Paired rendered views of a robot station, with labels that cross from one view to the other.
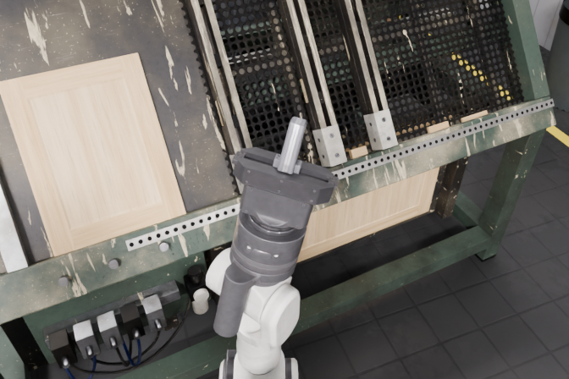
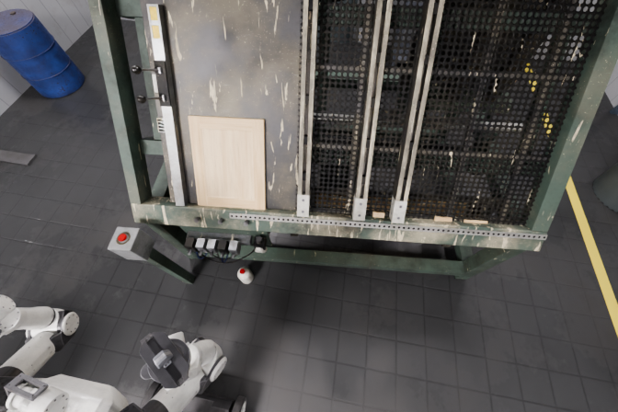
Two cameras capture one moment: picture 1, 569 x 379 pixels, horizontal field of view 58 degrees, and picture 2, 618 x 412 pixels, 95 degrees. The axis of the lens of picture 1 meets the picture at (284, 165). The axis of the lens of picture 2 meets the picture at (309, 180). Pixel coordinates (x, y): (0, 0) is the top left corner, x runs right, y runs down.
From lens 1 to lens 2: 0.75 m
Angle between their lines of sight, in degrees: 27
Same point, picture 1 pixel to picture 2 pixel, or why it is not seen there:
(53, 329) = (191, 234)
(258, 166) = (147, 354)
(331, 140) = (359, 206)
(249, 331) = not seen: hidden behind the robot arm
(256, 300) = not seen: hidden behind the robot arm
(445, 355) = (394, 317)
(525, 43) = (549, 192)
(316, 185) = (165, 383)
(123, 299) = (224, 234)
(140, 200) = (244, 195)
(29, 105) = (200, 131)
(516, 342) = (439, 334)
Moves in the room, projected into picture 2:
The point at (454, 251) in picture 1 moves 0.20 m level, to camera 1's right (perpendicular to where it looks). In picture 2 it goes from (434, 269) to (462, 284)
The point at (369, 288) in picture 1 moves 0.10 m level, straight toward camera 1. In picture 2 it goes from (371, 264) to (362, 274)
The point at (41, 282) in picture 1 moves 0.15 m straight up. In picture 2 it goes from (188, 215) to (177, 203)
